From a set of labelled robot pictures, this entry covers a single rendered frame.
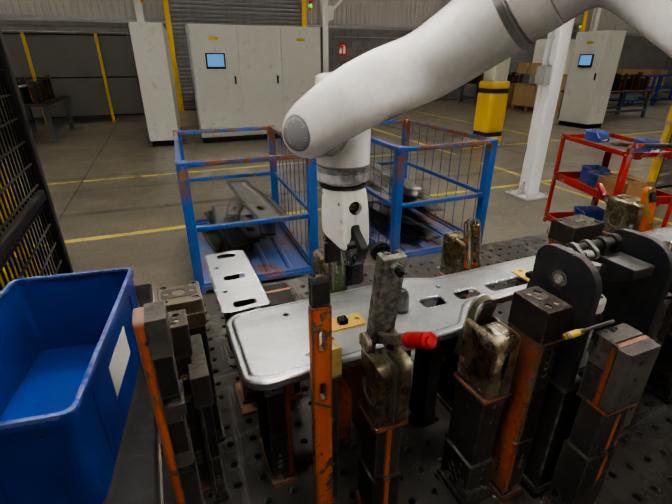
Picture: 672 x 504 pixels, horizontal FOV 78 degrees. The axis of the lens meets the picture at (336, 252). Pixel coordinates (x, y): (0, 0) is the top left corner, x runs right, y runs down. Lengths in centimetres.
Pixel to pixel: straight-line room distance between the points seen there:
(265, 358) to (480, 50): 54
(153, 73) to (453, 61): 794
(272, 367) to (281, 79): 816
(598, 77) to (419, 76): 1086
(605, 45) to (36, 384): 1122
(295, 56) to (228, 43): 125
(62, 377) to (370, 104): 57
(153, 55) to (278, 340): 779
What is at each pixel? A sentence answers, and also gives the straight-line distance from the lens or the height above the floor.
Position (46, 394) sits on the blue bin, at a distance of 72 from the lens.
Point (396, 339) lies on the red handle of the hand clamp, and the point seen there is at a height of 110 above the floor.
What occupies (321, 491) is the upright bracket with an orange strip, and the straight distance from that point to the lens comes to 80.
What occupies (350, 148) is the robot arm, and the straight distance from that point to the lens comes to 62.
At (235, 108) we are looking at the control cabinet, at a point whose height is 61.
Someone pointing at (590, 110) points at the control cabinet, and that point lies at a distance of 1141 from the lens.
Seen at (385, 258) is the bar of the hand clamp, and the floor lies 121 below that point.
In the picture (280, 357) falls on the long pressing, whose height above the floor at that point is 100.
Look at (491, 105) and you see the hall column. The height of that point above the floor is 71.
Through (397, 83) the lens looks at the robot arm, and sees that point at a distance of 54.
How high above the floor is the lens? 145
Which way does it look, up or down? 25 degrees down
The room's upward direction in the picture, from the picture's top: straight up
